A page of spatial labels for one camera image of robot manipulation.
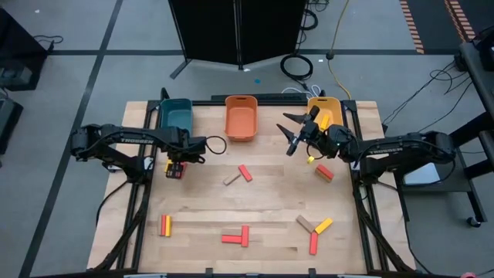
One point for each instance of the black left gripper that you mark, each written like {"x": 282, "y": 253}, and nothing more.
{"x": 191, "y": 151}

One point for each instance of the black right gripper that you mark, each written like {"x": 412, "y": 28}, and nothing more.
{"x": 314, "y": 135}

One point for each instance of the yellow wooden block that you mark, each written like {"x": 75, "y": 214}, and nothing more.
{"x": 168, "y": 166}
{"x": 325, "y": 123}
{"x": 323, "y": 226}
{"x": 169, "y": 227}

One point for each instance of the yellow plastic bin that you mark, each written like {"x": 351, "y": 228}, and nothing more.
{"x": 333, "y": 112}

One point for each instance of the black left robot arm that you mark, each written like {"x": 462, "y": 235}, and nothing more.
{"x": 135, "y": 140}

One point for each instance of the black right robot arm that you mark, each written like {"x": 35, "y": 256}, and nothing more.
{"x": 386, "y": 150}

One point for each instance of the small yellow block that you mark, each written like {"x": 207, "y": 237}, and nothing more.
{"x": 310, "y": 159}

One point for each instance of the black power strip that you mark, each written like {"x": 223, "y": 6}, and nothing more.
{"x": 270, "y": 96}

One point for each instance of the orange plastic bin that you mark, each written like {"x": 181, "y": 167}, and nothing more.
{"x": 241, "y": 123}

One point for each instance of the teal plastic bin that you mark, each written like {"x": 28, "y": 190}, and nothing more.
{"x": 176, "y": 116}

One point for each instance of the black folding partition screen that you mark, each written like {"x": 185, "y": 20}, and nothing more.
{"x": 208, "y": 31}

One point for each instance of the white paper sheet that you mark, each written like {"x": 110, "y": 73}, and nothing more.
{"x": 424, "y": 175}

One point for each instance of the black equipment case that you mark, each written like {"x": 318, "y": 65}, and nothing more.
{"x": 7, "y": 123}

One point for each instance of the black metal cart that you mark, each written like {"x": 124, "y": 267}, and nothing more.
{"x": 478, "y": 85}

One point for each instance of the black equipment cabinet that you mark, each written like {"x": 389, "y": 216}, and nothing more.
{"x": 15, "y": 50}

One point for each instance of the black box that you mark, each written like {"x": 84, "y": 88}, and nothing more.
{"x": 487, "y": 54}

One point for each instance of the pink round object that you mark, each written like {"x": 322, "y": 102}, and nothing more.
{"x": 469, "y": 275}

